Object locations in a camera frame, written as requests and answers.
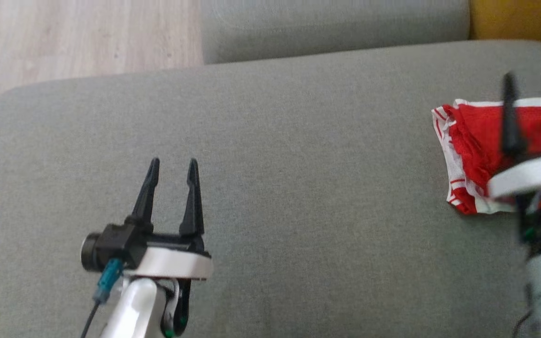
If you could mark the grey fabric sofa ottoman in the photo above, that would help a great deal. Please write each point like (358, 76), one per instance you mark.
(298, 188)

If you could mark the grey fabric sofa section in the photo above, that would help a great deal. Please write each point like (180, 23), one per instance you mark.
(322, 28)

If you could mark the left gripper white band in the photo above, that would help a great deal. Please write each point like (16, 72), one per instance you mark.
(176, 263)

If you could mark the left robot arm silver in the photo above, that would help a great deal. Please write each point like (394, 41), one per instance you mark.
(134, 305)

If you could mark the yellow sofa backrest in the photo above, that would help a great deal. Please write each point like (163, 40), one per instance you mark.
(524, 19)

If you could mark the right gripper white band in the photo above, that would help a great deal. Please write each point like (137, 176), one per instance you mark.
(533, 176)

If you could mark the red and white jersey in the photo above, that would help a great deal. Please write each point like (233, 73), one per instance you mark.
(477, 136)

